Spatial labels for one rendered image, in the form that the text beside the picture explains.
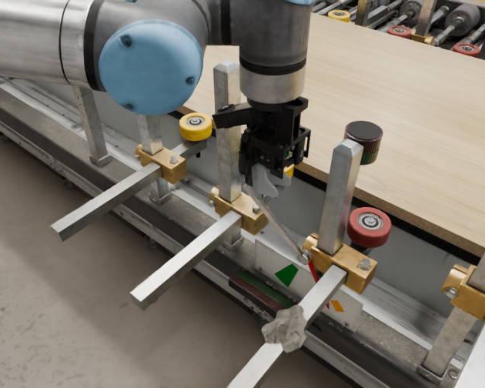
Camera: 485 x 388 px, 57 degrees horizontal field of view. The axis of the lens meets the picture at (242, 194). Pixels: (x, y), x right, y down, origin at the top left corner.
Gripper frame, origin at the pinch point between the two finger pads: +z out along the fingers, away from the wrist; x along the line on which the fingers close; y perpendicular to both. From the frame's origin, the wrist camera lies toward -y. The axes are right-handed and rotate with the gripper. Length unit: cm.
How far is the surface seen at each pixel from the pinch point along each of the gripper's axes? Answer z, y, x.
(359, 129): -11.0, 11.0, 12.0
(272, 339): 13.3, 14.8, -14.5
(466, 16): 17, -12, 155
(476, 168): 10, 26, 45
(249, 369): 13.7, 14.8, -20.6
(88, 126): 16, -63, 6
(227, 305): 100, -35, 28
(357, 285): 15.7, 19.5, 5.1
